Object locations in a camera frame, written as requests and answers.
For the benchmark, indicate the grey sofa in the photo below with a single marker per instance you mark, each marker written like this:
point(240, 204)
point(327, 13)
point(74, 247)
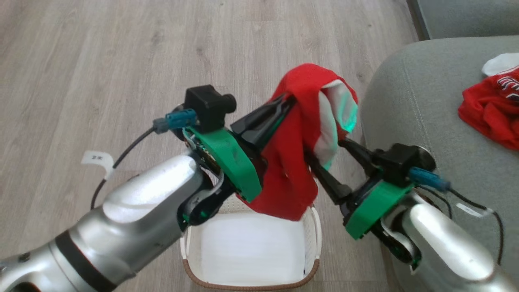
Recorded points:
point(417, 101)

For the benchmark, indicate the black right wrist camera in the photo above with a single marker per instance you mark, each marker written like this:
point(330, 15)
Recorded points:
point(399, 162)

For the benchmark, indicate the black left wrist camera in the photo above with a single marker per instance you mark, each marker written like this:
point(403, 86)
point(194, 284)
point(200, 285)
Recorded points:
point(206, 105)

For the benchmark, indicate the red jersey with black lettering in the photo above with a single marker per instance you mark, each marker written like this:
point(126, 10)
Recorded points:
point(492, 109)

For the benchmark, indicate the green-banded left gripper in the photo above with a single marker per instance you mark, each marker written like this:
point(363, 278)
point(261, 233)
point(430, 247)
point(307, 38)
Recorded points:
point(231, 162)

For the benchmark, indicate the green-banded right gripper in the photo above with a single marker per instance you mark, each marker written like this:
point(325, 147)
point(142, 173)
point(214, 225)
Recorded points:
point(377, 202)

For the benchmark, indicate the grey-green sofa seat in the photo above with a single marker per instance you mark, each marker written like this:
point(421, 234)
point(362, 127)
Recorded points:
point(466, 16)

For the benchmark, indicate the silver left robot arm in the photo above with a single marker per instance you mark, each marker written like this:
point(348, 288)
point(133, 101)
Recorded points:
point(121, 219)

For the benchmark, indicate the red shorts with white stripe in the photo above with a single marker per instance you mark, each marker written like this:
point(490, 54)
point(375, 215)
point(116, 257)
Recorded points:
point(292, 162)

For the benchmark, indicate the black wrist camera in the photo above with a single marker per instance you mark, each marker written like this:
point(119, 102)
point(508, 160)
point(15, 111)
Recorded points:
point(206, 105)
point(399, 162)

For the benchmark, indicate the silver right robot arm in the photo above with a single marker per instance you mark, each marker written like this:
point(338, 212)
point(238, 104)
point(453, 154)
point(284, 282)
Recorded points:
point(446, 243)

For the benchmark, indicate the white laundry basket brown rim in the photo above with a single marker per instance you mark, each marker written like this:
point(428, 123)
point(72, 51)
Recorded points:
point(251, 247)

